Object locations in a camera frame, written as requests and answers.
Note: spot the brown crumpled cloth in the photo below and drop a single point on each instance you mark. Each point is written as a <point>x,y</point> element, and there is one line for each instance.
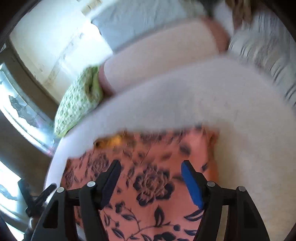
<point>239,10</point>

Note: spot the grey pillow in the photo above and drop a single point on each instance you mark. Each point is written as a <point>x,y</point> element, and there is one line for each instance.
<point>143,23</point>

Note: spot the orange black floral shirt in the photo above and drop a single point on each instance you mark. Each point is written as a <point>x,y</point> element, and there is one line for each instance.
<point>152,162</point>

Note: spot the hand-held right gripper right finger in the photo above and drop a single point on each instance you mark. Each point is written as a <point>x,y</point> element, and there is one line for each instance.
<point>192,185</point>

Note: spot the large striped floral pillow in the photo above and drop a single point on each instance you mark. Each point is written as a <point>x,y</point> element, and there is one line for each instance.
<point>268,48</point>

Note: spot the pink bolster with maroon ends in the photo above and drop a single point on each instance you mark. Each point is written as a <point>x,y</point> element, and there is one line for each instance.
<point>161,58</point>

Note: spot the green white patterned pillow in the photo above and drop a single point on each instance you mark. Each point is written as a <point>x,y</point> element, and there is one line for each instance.
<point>78,102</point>

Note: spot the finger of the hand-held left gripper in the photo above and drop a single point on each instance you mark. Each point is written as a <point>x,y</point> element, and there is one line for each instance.
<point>49,191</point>
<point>26,194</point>

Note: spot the stained glass window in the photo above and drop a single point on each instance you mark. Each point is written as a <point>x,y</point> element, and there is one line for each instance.
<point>23,109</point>

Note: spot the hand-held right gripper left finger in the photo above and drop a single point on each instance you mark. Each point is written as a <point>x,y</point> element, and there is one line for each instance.
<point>111,183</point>

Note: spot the dark furry cloth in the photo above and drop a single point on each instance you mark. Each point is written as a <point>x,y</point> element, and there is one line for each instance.
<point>212,7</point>

